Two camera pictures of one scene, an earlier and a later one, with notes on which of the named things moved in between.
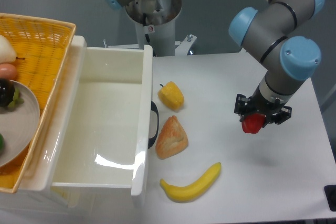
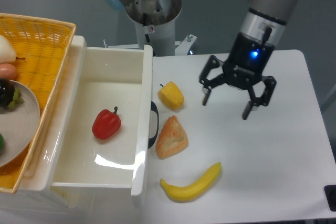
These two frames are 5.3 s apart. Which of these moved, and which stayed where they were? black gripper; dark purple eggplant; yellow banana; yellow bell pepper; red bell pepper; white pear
Moved: black gripper; red bell pepper
Stayed: white pear; dark purple eggplant; yellow bell pepper; yellow banana
